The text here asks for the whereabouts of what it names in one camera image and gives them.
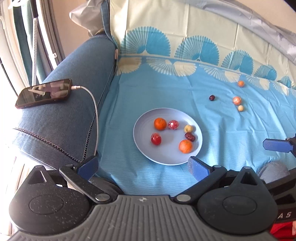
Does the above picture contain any black smartphone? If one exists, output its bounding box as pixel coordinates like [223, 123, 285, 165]
[15, 79, 73, 109]

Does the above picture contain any blue patterned plastic cloth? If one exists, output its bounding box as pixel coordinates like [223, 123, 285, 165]
[92, 0, 296, 197]

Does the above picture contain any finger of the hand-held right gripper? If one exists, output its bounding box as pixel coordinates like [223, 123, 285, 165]
[263, 134, 296, 158]

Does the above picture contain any red plastic-wrapped hawthorn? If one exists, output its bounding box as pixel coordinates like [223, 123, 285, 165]
[151, 133, 162, 146]

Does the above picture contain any light blue round plate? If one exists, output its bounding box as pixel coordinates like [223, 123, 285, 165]
[133, 108, 203, 165]

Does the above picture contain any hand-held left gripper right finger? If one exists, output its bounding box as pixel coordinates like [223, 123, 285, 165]
[174, 156, 266, 204]

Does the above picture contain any white window frame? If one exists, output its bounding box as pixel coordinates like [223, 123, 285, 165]
[0, 0, 66, 86]

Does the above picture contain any blue fabric sofa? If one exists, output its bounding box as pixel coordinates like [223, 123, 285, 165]
[9, 35, 121, 167]

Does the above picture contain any white charging cable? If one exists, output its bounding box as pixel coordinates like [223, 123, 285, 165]
[71, 85, 99, 160]

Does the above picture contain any person's red clothing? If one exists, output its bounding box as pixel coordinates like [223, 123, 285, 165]
[270, 220, 296, 241]

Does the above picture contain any teal curtain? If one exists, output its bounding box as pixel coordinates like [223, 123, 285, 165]
[13, 0, 47, 81]

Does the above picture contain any black-white braided hose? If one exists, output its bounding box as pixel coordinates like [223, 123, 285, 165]
[31, 0, 40, 86]

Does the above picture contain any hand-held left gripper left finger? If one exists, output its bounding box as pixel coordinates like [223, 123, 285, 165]
[26, 156, 112, 204]

